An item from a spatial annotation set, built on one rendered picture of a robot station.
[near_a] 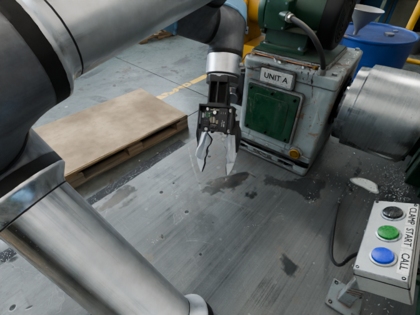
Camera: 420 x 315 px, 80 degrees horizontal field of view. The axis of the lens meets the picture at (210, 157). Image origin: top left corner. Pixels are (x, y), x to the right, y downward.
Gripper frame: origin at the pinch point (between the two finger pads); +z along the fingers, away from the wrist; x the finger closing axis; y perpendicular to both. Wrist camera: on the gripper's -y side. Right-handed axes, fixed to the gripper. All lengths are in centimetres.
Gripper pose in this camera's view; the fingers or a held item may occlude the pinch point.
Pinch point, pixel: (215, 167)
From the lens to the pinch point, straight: 58.3
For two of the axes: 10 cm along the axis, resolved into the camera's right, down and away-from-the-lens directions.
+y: -2.0, 1.0, -9.8
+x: 9.8, 1.2, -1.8
